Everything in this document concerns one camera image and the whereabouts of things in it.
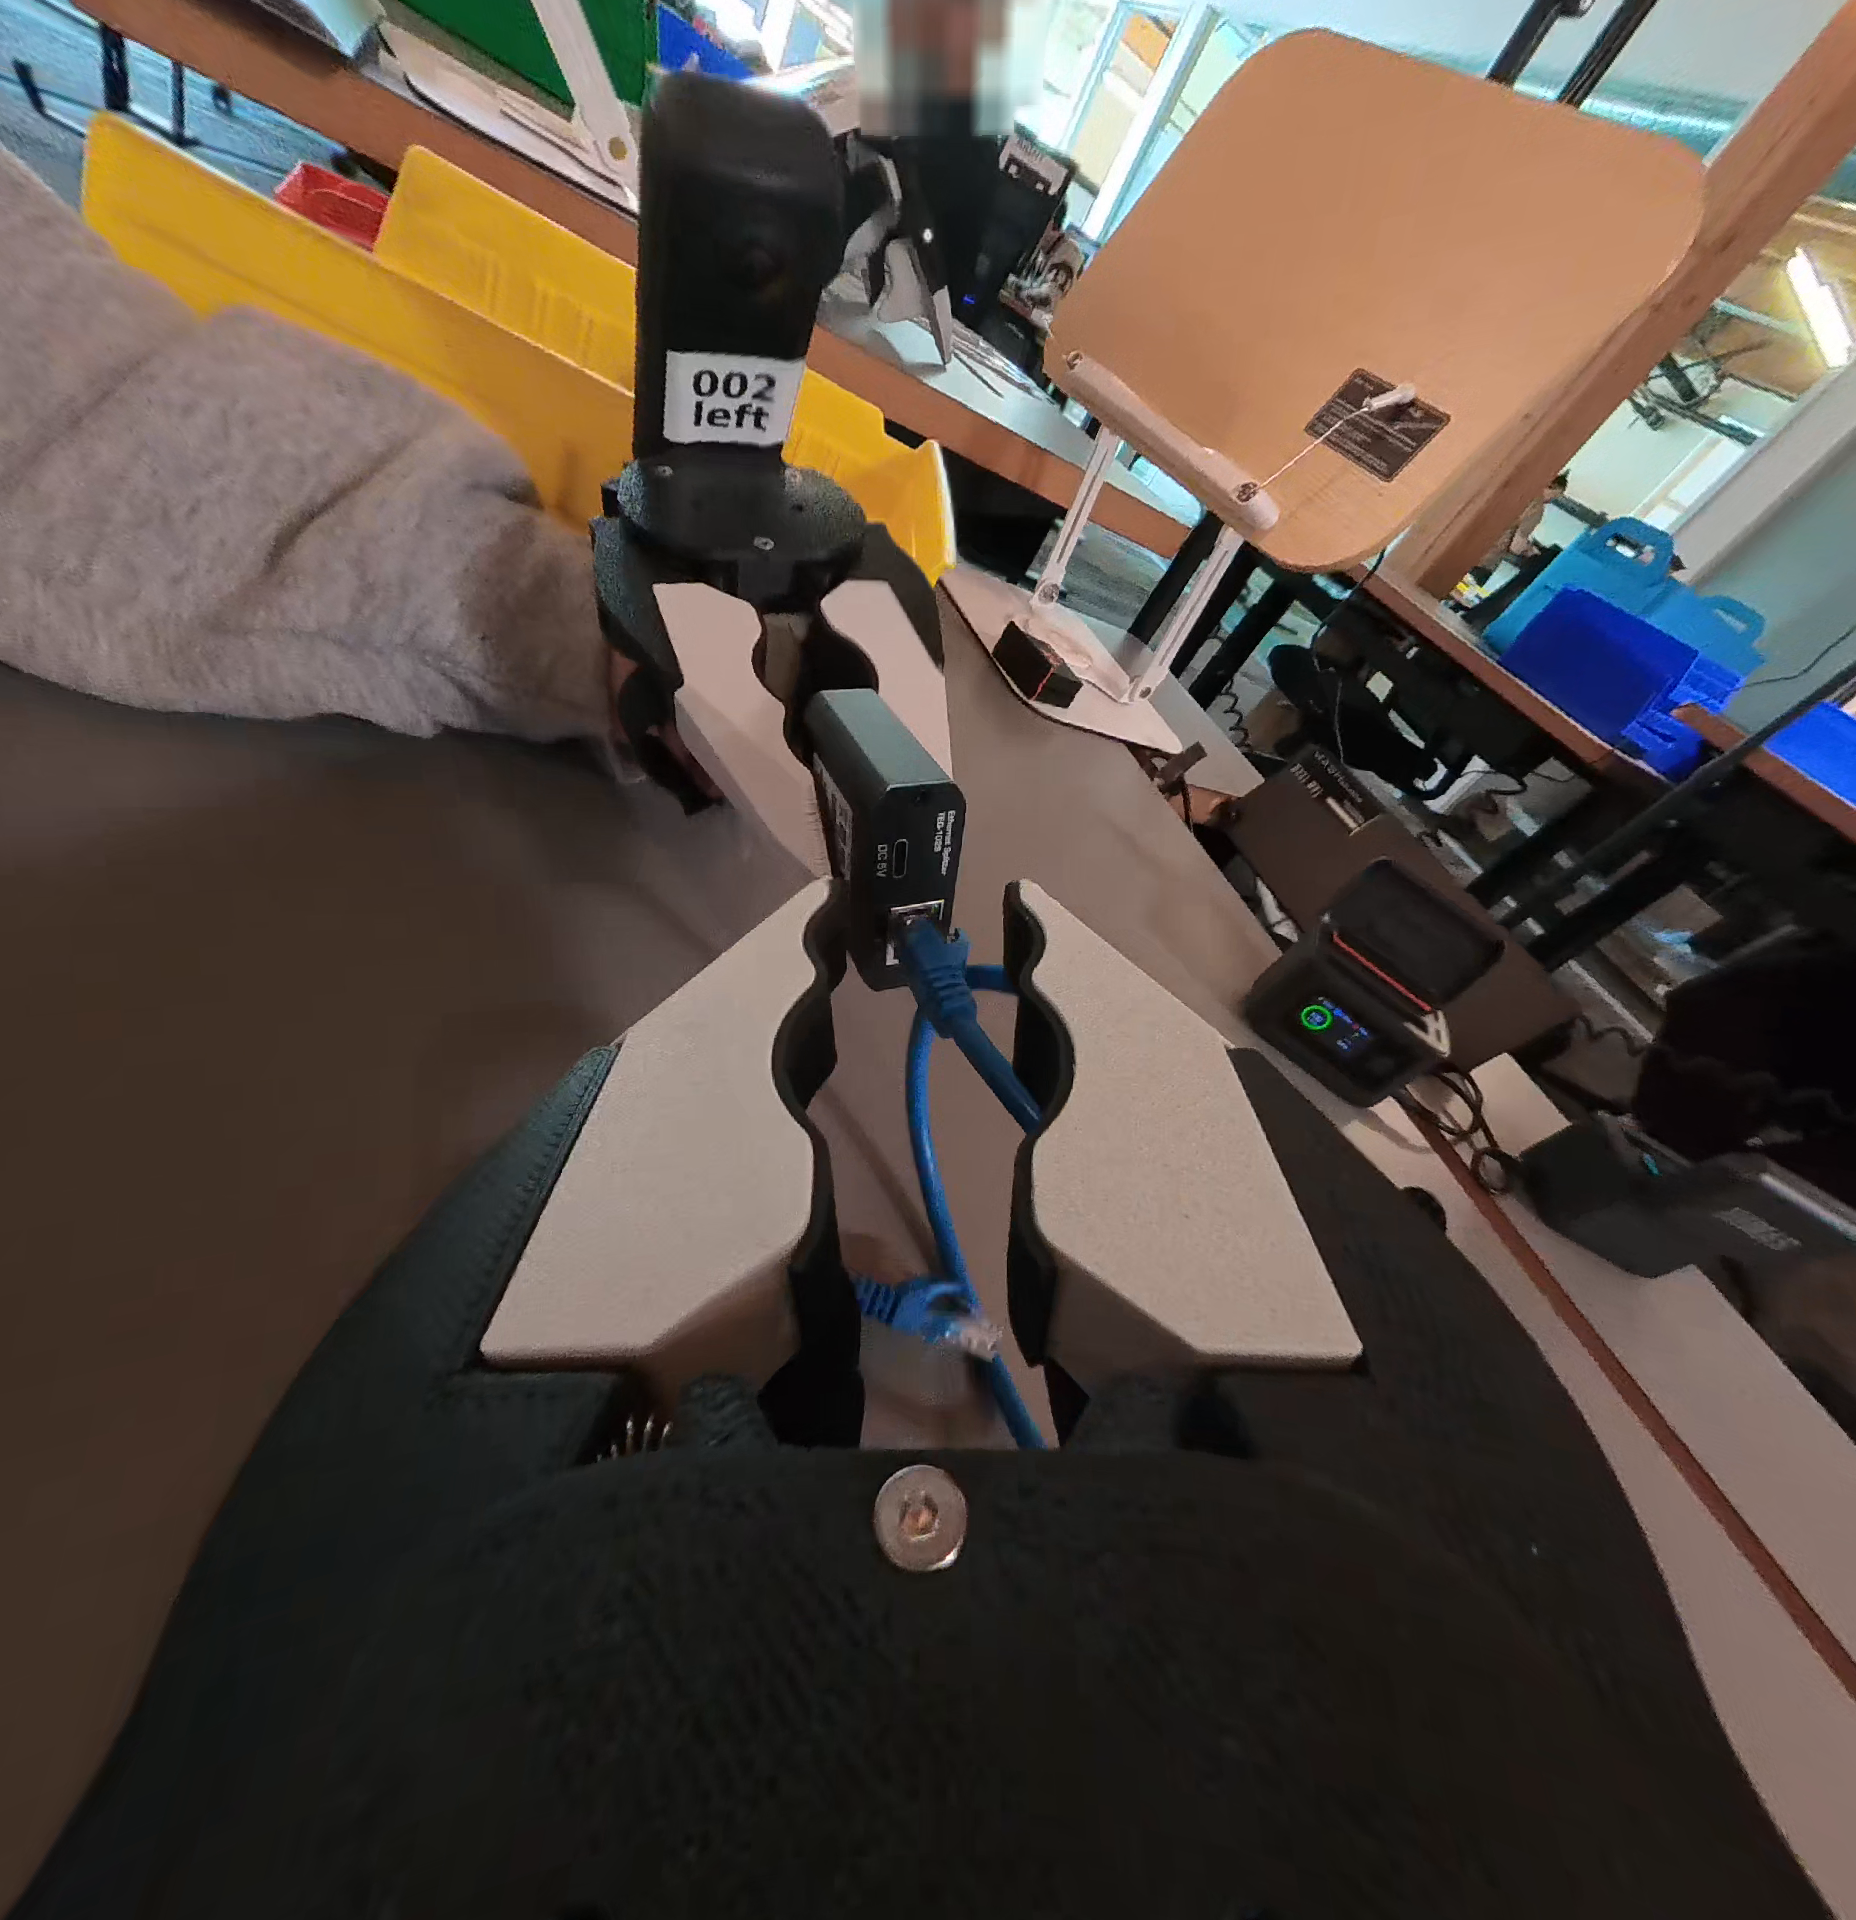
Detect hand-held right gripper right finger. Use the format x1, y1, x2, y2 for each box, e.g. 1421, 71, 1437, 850
1003, 878, 1368, 1445

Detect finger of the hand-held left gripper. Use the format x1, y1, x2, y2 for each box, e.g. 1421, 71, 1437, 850
788, 576, 955, 785
649, 581, 821, 755

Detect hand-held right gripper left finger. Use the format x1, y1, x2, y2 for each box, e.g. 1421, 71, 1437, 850
478, 878, 867, 1445

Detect black ethernet adapter box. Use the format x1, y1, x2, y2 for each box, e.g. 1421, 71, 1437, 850
800, 688, 969, 993

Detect blue ethernet cable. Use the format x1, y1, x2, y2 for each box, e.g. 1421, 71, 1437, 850
845, 907, 1050, 1450

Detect yellow plastic bin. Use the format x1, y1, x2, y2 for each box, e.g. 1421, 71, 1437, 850
79, 113, 420, 324
208, 146, 959, 590

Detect red plastic bin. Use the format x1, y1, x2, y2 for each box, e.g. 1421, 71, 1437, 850
272, 156, 394, 250

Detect person's left forearm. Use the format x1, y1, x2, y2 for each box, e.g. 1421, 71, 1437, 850
0, 118, 630, 746

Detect small black block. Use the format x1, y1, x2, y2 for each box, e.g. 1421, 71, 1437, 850
992, 619, 1087, 707

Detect wooden desk with black legs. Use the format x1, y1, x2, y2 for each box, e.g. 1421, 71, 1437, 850
73, 0, 1216, 557
1678, 703, 1856, 863
1363, 570, 1680, 798

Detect black charging case with screen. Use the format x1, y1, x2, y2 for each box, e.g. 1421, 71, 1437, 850
1244, 856, 1507, 1109

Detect white board stand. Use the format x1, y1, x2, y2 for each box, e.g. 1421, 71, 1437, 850
944, 348, 1416, 755
530, 0, 646, 202

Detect black office chair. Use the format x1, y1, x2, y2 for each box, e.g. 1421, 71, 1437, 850
1266, 600, 1492, 798

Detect black battery charger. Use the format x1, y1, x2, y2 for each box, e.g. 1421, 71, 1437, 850
1519, 1113, 1856, 1278

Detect green panel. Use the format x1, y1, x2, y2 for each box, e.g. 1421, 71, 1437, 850
395, 0, 662, 106

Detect black board label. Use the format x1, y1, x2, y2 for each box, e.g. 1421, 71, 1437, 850
1305, 367, 1452, 482

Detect beige wooden board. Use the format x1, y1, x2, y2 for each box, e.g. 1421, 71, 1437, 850
1046, 26, 1710, 575

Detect blue plastic bin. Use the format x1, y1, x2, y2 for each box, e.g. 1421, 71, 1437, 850
1762, 697, 1856, 823
1484, 586, 1743, 755

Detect black charger cable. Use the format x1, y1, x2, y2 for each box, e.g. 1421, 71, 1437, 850
1402, 1056, 1539, 1201

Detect wooden post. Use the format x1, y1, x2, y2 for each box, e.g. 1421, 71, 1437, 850
1385, 0, 1856, 595

